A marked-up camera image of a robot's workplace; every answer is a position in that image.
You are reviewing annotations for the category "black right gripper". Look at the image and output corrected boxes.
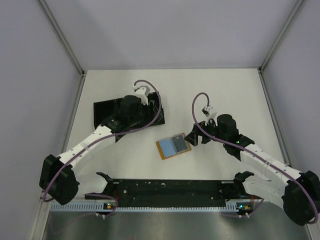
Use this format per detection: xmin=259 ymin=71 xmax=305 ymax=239
xmin=184 ymin=116 xmax=227 ymax=147

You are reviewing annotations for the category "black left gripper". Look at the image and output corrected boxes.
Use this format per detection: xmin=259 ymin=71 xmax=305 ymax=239
xmin=128 ymin=99 xmax=162 ymax=125

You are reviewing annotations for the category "yellow leather card holder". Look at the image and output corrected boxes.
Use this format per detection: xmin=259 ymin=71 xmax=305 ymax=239
xmin=155 ymin=133 xmax=192 ymax=160

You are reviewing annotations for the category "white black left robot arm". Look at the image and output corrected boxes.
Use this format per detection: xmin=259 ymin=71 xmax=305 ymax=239
xmin=39 ymin=92 xmax=165 ymax=205

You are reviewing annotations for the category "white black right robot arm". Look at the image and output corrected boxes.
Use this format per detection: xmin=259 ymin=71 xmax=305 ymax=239
xmin=184 ymin=114 xmax=320 ymax=226

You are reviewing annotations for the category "black three-compartment tray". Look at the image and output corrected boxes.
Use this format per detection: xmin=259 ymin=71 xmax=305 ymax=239
xmin=93 ymin=92 xmax=160 ymax=129

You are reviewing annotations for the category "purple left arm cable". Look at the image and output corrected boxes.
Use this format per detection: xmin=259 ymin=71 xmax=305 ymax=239
xmin=41 ymin=79 xmax=161 ymax=221

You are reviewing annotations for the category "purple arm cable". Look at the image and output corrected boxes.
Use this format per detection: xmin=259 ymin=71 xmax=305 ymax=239
xmin=41 ymin=79 xmax=161 ymax=221
xmin=191 ymin=92 xmax=320 ymax=224

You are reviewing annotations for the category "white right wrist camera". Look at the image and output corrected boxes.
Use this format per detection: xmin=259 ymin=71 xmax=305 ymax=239
xmin=201 ymin=105 xmax=217 ymax=126

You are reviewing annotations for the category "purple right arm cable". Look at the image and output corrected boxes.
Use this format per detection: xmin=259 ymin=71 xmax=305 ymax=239
xmin=191 ymin=92 xmax=320 ymax=224

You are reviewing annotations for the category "aluminium frame post left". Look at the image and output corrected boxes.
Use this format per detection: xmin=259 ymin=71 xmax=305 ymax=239
xmin=37 ymin=0 xmax=87 ymax=76

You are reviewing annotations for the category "aluminium frame post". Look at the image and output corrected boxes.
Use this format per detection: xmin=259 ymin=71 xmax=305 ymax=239
xmin=37 ymin=0 xmax=87 ymax=76
xmin=258 ymin=0 xmax=307 ymax=73

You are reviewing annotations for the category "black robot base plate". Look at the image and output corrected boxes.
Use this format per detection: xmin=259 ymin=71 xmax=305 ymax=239
xmin=85 ymin=172 xmax=261 ymax=208

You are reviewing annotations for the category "aluminium frame post right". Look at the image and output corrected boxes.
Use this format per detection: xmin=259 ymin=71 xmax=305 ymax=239
xmin=258 ymin=0 xmax=307 ymax=73

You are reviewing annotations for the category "grey slotted cable duct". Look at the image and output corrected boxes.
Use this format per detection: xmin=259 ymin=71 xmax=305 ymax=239
xmin=49 ymin=201 xmax=252 ymax=213

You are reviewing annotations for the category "aluminium front frame rail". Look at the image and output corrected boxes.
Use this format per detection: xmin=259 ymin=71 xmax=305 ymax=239
xmin=40 ymin=194 xmax=311 ymax=203

